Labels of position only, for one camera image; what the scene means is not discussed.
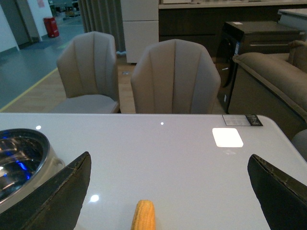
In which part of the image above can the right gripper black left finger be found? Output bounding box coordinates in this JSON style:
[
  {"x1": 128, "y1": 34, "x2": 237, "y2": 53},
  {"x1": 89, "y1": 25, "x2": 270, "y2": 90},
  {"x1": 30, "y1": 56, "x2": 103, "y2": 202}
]
[{"x1": 0, "y1": 152, "x2": 92, "y2": 230}]

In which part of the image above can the beige dining chair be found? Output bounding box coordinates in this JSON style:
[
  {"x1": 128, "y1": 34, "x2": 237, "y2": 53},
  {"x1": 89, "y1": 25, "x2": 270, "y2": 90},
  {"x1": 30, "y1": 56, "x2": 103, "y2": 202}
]
[
  {"x1": 130, "y1": 39, "x2": 221, "y2": 114},
  {"x1": 52, "y1": 31, "x2": 120, "y2": 114}
]

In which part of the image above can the beige sofa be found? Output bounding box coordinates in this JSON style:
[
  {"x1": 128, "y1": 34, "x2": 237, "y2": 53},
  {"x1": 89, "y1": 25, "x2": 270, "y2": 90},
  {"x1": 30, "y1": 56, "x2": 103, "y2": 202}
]
[{"x1": 227, "y1": 40, "x2": 307, "y2": 139}]

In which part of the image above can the dark kitchen counter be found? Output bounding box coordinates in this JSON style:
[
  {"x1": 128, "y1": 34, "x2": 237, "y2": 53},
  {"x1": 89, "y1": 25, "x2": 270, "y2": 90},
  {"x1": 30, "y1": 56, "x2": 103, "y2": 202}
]
[{"x1": 158, "y1": 0, "x2": 307, "y2": 57}]

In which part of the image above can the left beige dining chair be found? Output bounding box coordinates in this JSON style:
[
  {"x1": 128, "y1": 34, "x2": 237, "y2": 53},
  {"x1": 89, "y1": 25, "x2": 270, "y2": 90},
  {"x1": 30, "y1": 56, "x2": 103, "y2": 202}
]
[{"x1": 52, "y1": 31, "x2": 120, "y2": 114}]

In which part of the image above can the white electric cooking pot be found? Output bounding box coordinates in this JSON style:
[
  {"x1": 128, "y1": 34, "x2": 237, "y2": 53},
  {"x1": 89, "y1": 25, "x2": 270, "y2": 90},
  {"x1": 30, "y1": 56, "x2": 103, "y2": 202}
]
[{"x1": 0, "y1": 128, "x2": 65, "y2": 213}]

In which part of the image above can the right beige dining chair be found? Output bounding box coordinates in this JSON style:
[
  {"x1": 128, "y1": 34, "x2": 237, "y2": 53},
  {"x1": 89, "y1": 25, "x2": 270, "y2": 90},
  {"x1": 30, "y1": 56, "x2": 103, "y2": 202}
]
[{"x1": 130, "y1": 39, "x2": 221, "y2": 114}]

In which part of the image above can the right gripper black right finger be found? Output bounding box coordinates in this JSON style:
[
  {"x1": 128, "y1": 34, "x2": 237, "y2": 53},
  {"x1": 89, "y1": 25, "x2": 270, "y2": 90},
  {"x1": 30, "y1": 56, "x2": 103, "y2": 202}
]
[{"x1": 248, "y1": 154, "x2": 307, "y2": 230}]

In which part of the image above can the table label sticker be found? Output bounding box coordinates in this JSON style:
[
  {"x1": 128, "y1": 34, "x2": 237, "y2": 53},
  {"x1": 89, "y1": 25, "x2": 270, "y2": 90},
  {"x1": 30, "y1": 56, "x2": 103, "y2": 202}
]
[{"x1": 222, "y1": 115, "x2": 263, "y2": 127}]

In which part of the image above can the grey curtain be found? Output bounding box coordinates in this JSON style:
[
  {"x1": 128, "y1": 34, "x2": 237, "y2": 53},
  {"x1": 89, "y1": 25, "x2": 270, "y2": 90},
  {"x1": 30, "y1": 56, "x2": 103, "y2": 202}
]
[{"x1": 78, "y1": 0, "x2": 126, "y2": 52}]

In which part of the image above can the white refrigerator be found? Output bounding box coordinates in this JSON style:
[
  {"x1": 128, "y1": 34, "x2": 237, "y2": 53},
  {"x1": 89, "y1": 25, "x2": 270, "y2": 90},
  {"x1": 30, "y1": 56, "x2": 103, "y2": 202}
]
[{"x1": 120, "y1": 0, "x2": 159, "y2": 63}]

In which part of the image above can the yellow corn cob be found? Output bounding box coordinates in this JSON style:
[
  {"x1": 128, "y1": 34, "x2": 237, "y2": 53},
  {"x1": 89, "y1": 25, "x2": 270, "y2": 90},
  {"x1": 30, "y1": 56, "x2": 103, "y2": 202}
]
[{"x1": 131, "y1": 200, "x2": 156, "y2": 230}]

